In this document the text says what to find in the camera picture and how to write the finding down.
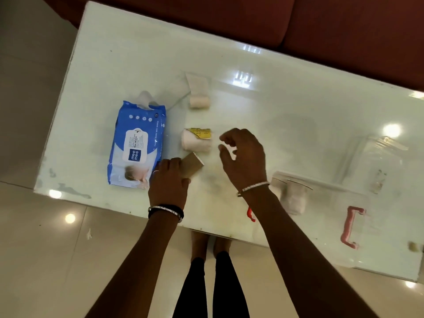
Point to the person's left hand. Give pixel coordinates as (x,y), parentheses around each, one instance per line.
(167,188)

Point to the person's right hand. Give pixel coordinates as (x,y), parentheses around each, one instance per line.
(248,162)

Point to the person's left thumb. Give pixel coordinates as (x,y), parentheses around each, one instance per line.
(186,182)

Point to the person's right thumb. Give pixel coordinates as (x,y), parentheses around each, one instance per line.
(225,157)

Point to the person's right forearm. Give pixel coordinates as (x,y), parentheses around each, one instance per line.
(298,254)

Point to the person's left forearm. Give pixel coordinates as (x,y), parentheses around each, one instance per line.
(139,261)

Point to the bandage roll with yellow label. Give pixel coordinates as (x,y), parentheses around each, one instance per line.
(197,141)

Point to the blue wet wipes pack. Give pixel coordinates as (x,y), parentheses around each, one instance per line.
(137,145)

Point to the red plastic latch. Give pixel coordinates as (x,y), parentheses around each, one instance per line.
(250,215)

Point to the partly unrolled beige bandage roll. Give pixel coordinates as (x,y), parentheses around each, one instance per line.
(198,94)

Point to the white bandage roll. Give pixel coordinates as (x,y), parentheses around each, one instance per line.
(293,197)

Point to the person's left leg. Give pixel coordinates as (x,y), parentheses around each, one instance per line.
(193,288)

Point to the person's leg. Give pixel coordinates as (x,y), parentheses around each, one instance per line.
(193,288)
(228,288)

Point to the person's right leg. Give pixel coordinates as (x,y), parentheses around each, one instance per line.
(228,288)

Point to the clear plastic storage box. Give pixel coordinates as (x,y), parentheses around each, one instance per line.
(347,195)

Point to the dark red sofa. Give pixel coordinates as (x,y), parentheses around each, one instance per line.
(298,26)

